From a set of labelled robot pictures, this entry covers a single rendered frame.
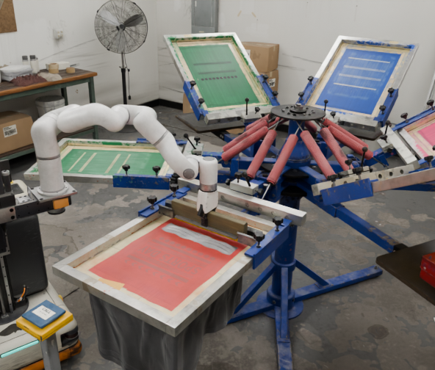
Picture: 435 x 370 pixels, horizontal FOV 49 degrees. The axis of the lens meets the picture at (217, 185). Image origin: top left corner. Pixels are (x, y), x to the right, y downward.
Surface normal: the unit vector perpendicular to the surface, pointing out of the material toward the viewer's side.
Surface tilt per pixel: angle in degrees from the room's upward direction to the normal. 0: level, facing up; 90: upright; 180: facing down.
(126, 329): 93
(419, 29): 90
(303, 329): 0
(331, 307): 0
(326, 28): 90
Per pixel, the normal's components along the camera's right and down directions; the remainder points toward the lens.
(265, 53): -0.43, 0.36
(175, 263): 0.02, -0.91
